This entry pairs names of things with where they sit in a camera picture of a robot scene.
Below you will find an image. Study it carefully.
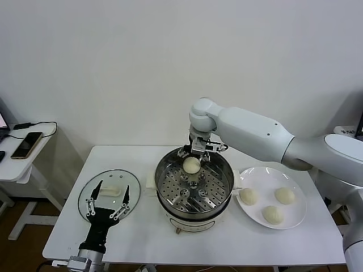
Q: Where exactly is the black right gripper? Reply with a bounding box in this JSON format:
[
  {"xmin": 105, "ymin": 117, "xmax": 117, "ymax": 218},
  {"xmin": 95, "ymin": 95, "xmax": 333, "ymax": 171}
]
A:
[{"xmin": 176, "ymin": 134, "xmax": 211, "ymax": 165}]

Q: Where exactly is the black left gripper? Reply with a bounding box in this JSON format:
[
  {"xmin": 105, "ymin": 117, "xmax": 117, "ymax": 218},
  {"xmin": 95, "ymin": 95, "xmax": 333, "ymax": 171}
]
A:
[{"xmin": 79, "ymin": 179, "xmax": 132, "ymax": 253}]

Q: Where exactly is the white steamed baozi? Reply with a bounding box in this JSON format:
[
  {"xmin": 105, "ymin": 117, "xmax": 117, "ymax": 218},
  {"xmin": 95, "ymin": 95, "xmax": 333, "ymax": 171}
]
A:
[
  {"xmin": 274, "ymin": 186, "xmax": 296, "ymax": 205},
  {"xmin": 240, "ymin": 188, "xmax": 259, "ymax": 206},
  {"xmin": 183, "ymin": 157, "xmax": 201, "ymax": 174},
  {"xmin": 261, "ymin": 205, "xmax": 285, "ymax": 226}
]

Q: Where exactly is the stainless steel steamer basket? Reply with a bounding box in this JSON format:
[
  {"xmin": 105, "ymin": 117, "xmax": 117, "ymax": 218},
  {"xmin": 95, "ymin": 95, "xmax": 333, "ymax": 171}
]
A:
[{"xmin": 145, "ymin": 147, "xmax": 243, "ymax": 215}]

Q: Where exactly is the round glass lid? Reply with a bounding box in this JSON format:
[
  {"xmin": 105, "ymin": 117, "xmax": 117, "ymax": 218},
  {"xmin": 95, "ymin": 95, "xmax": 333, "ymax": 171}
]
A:
[{"xmin": 78, "ymin": 168, "xmax": 142, "ymax": 224}]

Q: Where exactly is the white electric cooker base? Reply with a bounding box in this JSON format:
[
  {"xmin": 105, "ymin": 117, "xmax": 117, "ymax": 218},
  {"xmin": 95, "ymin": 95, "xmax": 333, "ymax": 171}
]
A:
[{"xmin": 154, "ymin": 181, "xmax": 236, "ymax": 235}]

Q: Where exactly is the black gold-edged smartphone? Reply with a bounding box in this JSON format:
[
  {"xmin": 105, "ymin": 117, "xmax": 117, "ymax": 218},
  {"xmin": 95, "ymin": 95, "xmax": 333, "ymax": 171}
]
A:
[{"xmin": 10, "ymin": 131, "xmax": 44, "ymax": 160}]

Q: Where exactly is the white round plate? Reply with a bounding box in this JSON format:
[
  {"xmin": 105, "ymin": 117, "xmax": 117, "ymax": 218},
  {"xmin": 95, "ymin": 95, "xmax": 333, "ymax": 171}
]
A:
[{"xmin": 234, "ymin": 166, "xmax": 307, "ymax": 230}]

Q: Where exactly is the white side table with phone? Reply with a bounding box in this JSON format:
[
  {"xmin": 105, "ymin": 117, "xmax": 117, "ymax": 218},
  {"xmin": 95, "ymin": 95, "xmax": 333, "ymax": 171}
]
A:
[{"xmin": 0, "ymin": 121, "xmax": 65, "ymax": 241}]

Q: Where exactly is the laptop with pink screen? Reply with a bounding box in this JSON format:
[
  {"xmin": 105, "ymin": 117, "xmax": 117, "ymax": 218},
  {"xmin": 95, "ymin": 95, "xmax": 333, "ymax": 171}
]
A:
[{"xmin": 0, "ymin": 97, "xmax": 10, "ymax": 142}]

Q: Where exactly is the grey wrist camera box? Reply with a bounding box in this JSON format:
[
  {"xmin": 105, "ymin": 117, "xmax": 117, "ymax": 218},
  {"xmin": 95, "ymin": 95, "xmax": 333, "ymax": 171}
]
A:
[{"xmin": 192, "ymin": 138, "xmax": 207, "ymax": 155}]

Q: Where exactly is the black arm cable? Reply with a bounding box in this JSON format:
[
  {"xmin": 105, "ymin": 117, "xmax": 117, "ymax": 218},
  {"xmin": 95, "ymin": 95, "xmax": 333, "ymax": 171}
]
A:
[{"xmin": 38, "ymin": 260, "xmax": 55, "ymax": 272}]

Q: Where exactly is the black adapter with cable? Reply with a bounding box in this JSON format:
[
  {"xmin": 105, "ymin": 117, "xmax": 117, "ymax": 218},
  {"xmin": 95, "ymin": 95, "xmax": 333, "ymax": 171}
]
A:
[{"xmin": 4, "ymin": 121, "xmax": 57, "ymax": 140}]

